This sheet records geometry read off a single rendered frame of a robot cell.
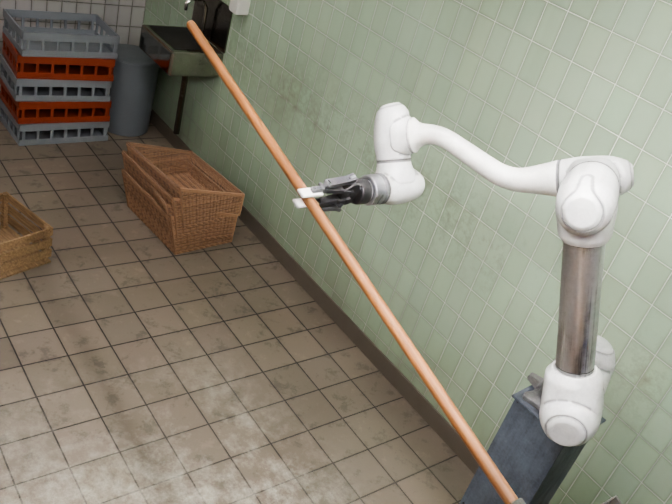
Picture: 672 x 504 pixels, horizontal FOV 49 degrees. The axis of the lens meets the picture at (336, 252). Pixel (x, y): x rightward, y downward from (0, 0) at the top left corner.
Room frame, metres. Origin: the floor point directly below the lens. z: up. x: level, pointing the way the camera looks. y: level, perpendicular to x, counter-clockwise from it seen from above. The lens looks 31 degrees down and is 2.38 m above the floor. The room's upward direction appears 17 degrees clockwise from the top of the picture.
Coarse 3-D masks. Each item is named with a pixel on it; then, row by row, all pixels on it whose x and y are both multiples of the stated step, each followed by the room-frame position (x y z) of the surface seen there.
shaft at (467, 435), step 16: (192, 32) 2.24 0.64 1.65; (208, 48) 2.18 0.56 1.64; (224, 80) 2.08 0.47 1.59; (240, 96) 2.02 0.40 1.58; (256, 128) 1.93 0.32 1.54; (272, 144) 1.87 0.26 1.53; (288, 160) 1.84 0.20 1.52; (288, 176) 1.79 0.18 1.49; (320, 208) 1.71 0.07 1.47; (320, 224) 1.67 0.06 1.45; (336, 240) 1.62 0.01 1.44; (352, 256) 1.59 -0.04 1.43; (352, 272) 1.55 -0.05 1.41; (368, 288) 1.51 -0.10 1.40; (384, 304) 1.48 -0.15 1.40; (384, 320) 1.45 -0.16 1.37; (400, 336) 1.41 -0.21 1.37; (416, 352) 1.38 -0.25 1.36; (416, 368) 1.35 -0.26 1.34; (432, 384) 1.31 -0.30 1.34; (448, 400) 1.29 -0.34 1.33; (448, 416) 1.26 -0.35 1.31; (464, 432) 1.23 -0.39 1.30; (480, 448) 1.20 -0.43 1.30; (480, 464) 1.18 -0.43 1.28; (496, 480) 1.14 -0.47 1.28; (512, 496) 1.12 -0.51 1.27
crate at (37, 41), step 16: (16, 16) 4.39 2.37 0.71; (32, 16) 4.46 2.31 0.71; (48, 16) 4.53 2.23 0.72; (64, 16) 4.61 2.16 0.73; (80, 16) 4.68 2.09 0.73; (96, 16) 4.75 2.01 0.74; (16, 32) 4.15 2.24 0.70; (32, 32) 4.11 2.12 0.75; (48, 32) 4.54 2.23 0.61; (64, 32) 4.61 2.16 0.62; (80, 32) 4.69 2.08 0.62; (96, 32) 4.73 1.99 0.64; (112, 32) 4.55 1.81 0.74; (16, 48) 4.14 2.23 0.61; (32, 48) 4.20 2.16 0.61; (48, 48) 4.28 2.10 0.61; (64, 48) 4.36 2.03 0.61; (80, 48) 4.44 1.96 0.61; (96, 48) 4.52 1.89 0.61; (112, 48) 4.53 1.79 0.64
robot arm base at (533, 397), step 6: (528, 378) 1.89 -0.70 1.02; (534, 378) 1.88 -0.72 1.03; (540, 378) 1.88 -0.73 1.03; (534, 384) 1.87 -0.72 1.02; (540, 384) 1.85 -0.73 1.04; (534, 390) 1.84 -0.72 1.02; (540, 390) 1.82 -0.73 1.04; (522, 396) 1.81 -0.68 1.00; (528, 396) 1.80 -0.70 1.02; (534, 396) 1.80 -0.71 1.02; (540, 396) 1.80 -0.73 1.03; (528, 402) 1.79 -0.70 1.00; (534, 402) 1.78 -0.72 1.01; (540, 402) 1.78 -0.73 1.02
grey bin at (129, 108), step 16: (128, 48) 4.87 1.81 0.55; (128, 64) 4.61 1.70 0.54; (144, 64) 4.67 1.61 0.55; (128, 80) 4.61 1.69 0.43; (144, 80) 4.67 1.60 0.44; (112, 96) 4.61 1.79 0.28; (128, 96) 4.62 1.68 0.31; (144, 96) 4.69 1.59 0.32; (112, 112) 4.61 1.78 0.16; (128, 112) 4.63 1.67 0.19; (144, 112) 4.72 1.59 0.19; (112, 128) 4.62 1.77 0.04; (128, 128) 4.64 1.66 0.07; (144, 128) 4.75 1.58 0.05
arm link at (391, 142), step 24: (384, 120) 2.00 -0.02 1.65; (408, 120) 2.00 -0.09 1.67; (384, 144) 1.97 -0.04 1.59; (408, 144) 1.96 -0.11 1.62; (432, 144) 1.98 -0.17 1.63; (456, 144) 1.94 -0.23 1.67; (480, 168) 1.90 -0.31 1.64; (504, 168) 1.89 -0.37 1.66; (528, 168) 1.88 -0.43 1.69; (552, 168) 1.84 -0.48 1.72; (528, 192) 1.86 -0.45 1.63; (552, 192) 1.82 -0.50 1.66
